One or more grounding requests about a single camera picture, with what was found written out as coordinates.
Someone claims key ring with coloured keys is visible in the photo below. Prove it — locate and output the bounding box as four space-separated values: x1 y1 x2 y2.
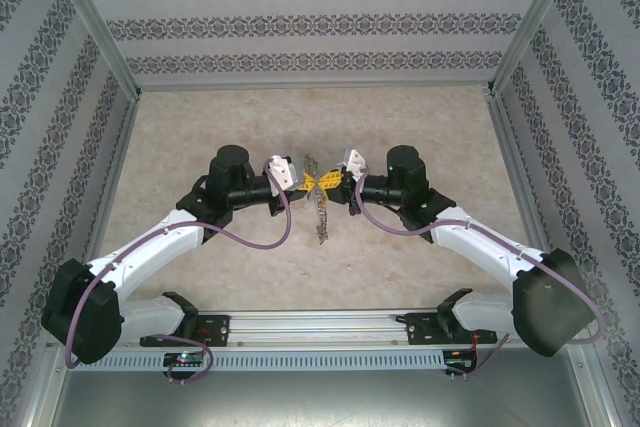
299 151 335 248

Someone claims left circuit board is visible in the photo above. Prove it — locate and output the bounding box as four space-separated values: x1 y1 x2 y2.
163 352 205 368

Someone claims circuit board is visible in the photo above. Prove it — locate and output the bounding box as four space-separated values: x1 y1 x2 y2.
163 352 205 368
443 348 477 367

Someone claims right circuit board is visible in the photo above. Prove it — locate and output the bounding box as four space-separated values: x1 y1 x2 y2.
443 348 477 367

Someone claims grey metal front panel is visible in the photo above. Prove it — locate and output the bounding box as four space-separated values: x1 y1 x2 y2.
9 346 615 427

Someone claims aluminium side rail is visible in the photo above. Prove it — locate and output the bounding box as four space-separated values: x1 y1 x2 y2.
485 90 571 307
74 91 145 308

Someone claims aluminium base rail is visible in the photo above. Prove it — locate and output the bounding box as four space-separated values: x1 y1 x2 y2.
118 309 587 349

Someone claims white slotted cable duct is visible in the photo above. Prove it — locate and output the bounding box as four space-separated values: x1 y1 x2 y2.
107 349 447 371

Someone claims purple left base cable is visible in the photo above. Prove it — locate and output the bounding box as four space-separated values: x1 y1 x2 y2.
167 340 217 385

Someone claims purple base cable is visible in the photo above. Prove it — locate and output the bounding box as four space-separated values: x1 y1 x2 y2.
167 340 217 385
466 332 512 380

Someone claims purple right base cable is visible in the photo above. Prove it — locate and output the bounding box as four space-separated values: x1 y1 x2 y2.
466 332 512 380

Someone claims aluminium frame post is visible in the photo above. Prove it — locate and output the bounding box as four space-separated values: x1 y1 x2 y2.
484 0 587 97
59 0 144 98

